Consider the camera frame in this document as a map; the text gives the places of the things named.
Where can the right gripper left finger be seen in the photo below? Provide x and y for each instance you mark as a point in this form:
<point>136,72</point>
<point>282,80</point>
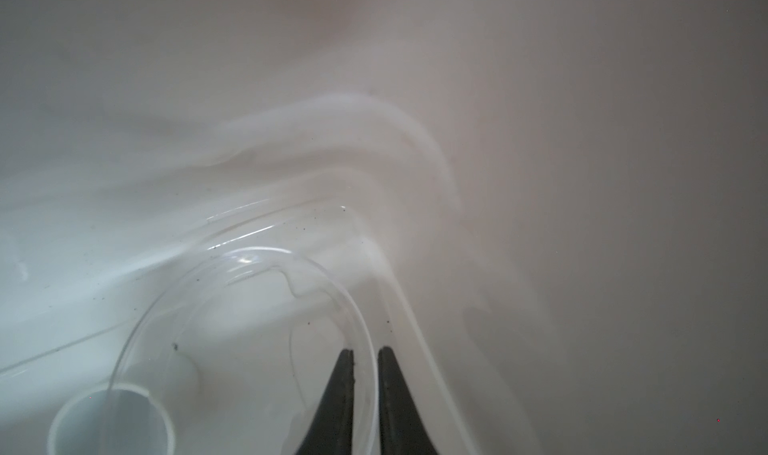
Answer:
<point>331,430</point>

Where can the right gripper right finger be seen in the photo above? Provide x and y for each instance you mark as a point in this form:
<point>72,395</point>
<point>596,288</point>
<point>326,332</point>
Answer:
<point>401,429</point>

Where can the small white bowl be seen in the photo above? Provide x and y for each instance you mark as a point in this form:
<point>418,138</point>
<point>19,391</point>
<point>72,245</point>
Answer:
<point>139,410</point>

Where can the white plastic storage bin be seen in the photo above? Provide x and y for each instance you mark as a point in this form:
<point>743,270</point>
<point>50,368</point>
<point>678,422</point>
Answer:
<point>553,211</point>

